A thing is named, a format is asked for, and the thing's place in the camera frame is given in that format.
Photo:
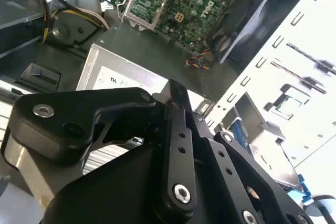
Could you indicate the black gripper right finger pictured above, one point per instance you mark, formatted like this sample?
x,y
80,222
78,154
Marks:
x,y
216,166

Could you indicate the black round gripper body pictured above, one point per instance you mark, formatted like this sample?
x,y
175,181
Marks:
x,y
118,195

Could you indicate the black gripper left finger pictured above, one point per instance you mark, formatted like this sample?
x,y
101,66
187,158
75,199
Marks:
x,y
52,129

